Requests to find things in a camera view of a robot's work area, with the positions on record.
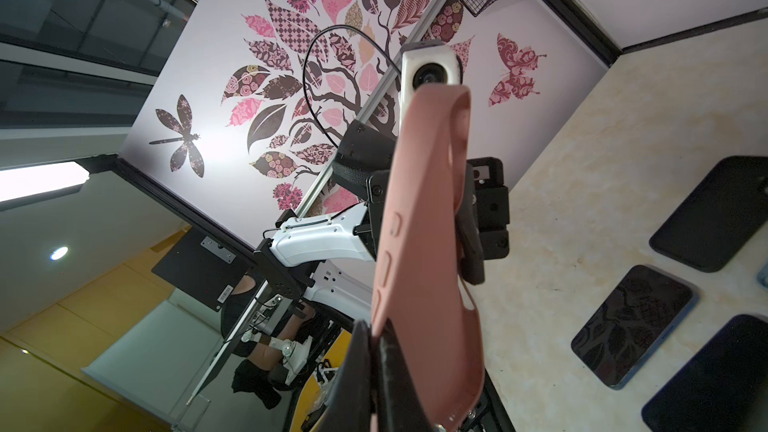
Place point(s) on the seated person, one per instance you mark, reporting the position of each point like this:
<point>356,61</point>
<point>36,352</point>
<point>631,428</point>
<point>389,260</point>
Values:
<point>251,376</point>

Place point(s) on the dark blue phone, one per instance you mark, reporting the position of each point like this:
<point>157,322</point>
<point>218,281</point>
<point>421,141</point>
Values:
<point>631,323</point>

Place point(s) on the black phone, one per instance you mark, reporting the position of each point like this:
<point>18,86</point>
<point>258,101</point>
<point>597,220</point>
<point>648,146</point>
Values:
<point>723,387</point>

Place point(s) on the black phone case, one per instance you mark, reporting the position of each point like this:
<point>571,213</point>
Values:
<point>718,217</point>

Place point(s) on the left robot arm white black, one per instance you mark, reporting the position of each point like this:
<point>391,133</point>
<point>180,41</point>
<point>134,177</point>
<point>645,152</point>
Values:
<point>297,260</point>

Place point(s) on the black monitor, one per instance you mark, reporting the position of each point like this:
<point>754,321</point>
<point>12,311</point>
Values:
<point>205,270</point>

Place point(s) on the aluminium rail left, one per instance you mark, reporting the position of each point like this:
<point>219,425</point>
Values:
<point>383,87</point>

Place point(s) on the pink phone case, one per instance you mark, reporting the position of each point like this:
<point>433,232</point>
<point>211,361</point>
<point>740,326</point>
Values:
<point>417,291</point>

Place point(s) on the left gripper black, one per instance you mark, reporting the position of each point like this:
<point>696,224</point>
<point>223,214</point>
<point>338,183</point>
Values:
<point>481,226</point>

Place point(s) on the yellow tray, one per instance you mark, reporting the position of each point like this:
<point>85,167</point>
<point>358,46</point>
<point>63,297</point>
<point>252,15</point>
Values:
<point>312,389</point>

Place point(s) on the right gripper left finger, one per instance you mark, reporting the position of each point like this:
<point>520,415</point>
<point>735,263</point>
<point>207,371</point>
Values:
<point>349,407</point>

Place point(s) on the light blue phone case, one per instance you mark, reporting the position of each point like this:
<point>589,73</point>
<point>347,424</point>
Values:
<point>762,277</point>

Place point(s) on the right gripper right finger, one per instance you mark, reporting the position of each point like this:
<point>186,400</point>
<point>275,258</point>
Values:
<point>397,405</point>

